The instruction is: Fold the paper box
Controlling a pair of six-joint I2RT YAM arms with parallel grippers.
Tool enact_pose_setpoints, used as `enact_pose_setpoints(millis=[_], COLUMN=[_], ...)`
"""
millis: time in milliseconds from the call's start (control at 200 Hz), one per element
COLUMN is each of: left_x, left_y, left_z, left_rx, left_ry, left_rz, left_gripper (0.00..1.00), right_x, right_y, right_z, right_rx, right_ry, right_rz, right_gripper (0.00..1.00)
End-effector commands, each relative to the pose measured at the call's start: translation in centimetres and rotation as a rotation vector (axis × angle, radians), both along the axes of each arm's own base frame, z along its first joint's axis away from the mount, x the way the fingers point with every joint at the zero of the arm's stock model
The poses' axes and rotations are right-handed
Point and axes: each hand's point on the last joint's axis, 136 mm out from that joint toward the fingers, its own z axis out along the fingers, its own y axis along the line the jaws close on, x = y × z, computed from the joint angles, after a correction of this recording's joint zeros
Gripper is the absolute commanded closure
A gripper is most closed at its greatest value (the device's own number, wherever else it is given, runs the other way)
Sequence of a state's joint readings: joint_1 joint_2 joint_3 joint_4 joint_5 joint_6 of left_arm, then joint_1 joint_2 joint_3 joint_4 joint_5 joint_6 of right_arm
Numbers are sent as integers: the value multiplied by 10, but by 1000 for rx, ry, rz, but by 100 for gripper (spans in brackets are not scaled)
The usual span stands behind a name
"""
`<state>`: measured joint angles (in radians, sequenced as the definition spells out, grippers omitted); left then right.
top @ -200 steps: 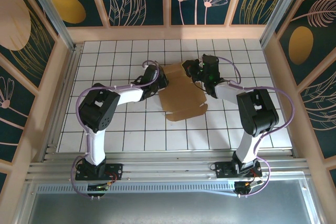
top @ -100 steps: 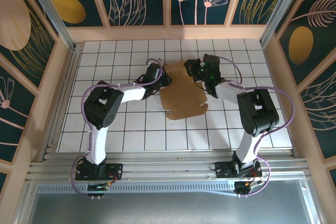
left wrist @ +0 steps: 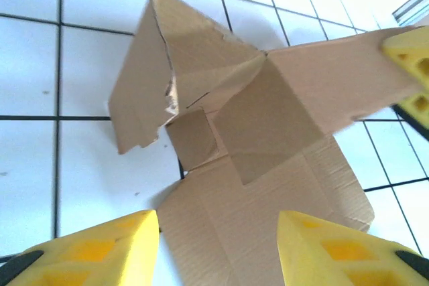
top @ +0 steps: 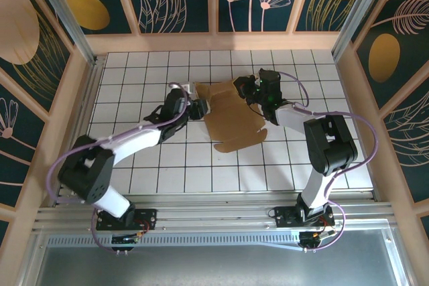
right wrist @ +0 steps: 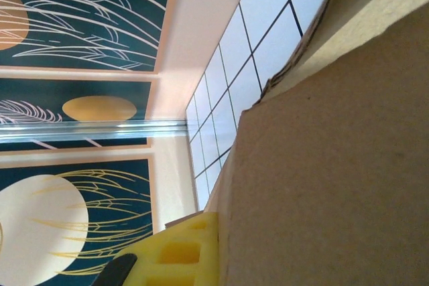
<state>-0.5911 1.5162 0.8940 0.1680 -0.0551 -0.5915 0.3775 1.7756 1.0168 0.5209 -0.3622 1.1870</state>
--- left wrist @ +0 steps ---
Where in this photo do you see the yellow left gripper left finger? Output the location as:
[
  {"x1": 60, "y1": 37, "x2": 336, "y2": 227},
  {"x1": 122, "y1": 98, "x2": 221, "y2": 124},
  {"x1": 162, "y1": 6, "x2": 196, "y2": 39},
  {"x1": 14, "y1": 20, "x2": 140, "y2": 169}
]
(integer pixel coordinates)
[{"x1": 0, "y1": 209, "x2": 160, "y2": 286}]

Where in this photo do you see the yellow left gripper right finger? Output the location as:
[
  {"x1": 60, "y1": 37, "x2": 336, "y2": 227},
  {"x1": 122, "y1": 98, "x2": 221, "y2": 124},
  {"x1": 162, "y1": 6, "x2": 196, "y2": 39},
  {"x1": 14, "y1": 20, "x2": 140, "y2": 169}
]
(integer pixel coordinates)
[{"x1": 277, "y1": 210, "x2": 429, "y2": 286}]

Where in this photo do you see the brown cardboard box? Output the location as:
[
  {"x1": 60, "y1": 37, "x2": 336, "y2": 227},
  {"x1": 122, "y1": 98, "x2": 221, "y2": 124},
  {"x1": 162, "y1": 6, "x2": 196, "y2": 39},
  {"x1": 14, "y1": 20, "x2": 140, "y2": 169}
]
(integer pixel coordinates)
[{"x1": 107, "y1": 0, "x2": 425, "y2": 286}]

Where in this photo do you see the aluminium corner post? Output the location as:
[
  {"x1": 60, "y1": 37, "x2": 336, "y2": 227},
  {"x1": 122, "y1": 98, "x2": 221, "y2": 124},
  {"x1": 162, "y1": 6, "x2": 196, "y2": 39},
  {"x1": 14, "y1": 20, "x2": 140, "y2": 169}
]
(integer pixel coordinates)
[{"x1": 391, "y1": 0, "x2": 429, "y2": 28}]

